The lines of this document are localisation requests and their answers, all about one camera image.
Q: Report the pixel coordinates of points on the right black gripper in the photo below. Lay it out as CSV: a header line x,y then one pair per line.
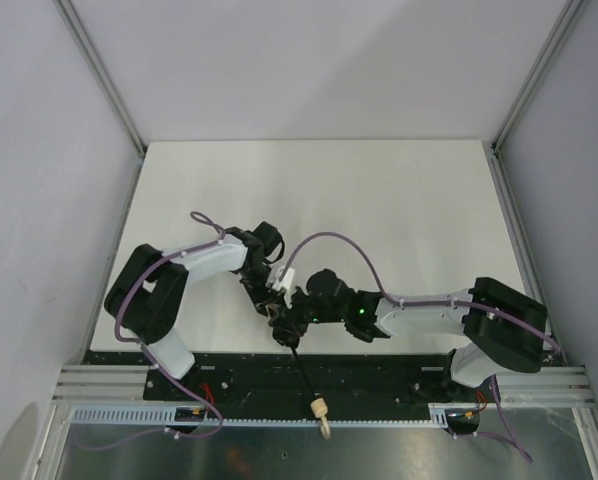
x,y
289,325

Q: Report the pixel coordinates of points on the beige folding umbrella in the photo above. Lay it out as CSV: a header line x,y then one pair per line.
x,y
318,404

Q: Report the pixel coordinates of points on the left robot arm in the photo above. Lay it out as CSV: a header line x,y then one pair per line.
x,y
145,298

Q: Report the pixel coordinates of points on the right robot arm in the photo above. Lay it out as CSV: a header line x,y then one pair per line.
x,y
505,330

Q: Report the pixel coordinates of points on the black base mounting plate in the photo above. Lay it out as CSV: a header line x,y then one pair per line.
x,y
359,386

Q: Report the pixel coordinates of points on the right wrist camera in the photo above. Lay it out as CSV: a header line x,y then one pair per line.
x,y
281,279

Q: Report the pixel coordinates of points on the white slotted cable duct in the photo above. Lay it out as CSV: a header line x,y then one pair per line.
x,y
189,416

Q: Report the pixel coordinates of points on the right aluminium frame post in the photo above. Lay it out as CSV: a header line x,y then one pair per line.
x,y
548,54

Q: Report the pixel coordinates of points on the aluminium frame post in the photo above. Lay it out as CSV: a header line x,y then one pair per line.
x,y
548,54
84,42

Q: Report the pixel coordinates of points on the left aluminium frame post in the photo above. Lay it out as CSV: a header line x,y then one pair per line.
x,y
84,42

